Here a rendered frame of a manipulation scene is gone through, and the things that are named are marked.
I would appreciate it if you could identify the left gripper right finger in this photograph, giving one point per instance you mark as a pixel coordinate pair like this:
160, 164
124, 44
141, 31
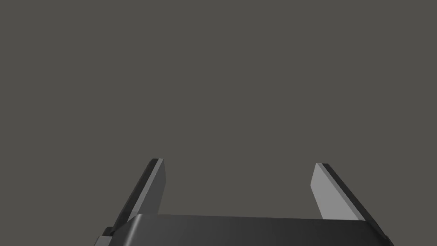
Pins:
334, 198

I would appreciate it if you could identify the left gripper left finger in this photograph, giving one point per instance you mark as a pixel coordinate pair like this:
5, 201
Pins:
147, 191

